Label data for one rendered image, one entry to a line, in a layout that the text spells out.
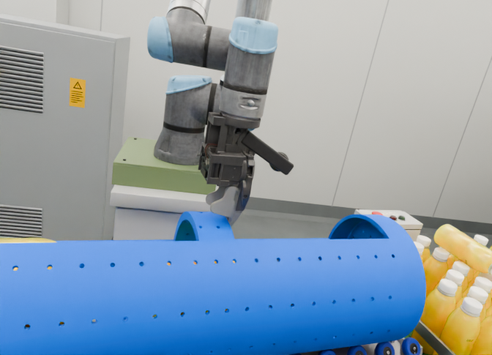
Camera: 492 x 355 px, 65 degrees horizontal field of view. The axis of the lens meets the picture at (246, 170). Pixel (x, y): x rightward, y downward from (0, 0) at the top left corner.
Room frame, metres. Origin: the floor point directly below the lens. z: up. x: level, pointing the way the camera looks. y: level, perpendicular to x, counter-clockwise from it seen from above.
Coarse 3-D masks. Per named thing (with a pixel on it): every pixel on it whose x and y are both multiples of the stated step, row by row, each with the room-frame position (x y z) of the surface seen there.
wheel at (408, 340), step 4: (404, 340) 0.74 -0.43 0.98; (408, 340) 0.73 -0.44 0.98; (412, 340) 0.74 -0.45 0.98; (416, 340) 0.74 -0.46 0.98; (404, 344) 0.73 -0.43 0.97; (408, 344) 0.73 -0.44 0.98; (412, 344) 0.73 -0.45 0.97; (416, 344) 0.74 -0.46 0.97; (404, 348) 0.72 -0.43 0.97; (408, 348) 0.72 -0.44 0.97; (412, 348) 0.73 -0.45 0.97; (416, 348) 0.73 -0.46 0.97; (420, 348) 0.73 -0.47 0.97; (404, 352) 0.72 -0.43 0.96; (408, 352) 0.72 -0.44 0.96; (412, 352) 0.72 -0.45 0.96; (416, 352) 0.72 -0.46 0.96
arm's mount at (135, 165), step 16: (128, 144) 1.07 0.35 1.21; (144, 144) 1.10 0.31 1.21; (128, 160) 0.93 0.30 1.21; (144, 160) 0.95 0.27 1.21; (160, 160) 0.98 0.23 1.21; (112, 176) 0.90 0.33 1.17; (128, 176) 0.91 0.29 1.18; (144, 176) 0.92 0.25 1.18; (160, 176) 0.92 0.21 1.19; (176, 176) 0.93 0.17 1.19; (192, 176) 0.94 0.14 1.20; (192, 192) 0.94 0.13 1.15; (208, 192) 0.95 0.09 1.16
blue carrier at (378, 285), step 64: (0, 256) 0.45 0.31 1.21; (64, 256) 0.48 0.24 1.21; (128, 256) 0.51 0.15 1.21; (192, 256) 0.55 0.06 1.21; (256, 256) 0.59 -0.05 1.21; (320, 256) 0.63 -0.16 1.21; (384, 256) 0.69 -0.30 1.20; (0, 320) 0.40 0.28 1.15; (64, 320) 0.43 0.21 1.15; (128, 320) 0.46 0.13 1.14; (192, 320) 0.49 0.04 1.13; (256, 320) 0.53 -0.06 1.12; (320, 320) 0.58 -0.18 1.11; (384, 320) 0.64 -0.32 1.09
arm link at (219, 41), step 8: (216, 32) 0.72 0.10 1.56; (224, 32) 0.72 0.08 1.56; (216, 40) 0.71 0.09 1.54; (224, 40) 0.71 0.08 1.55; (208, 48) 0.70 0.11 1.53; (216, 48) 0.71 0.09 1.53; (224, 48) 0.71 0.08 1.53; (208, 56) 0.71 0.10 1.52; (216, 56) 0.71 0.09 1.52; (224, 56) 0.71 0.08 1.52; (208, 64) 0.72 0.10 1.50; (216, 64) 0.72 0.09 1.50; (224, 64) 0.72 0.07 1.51
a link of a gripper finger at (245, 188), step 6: (246, 180) 0.62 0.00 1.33; (252, 180) 0.62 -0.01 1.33; (240, 186) 0.62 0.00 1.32; (246, 186) 0.61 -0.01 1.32; (240, 192) 0.62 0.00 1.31; (246, 192) 0.61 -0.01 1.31; (240, 198) 0.62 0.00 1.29; (246, 198) 0.62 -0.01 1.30; (240, 204) 0.62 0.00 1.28; (246, 204) 0.62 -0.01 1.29; (240, 210) 0.63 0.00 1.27
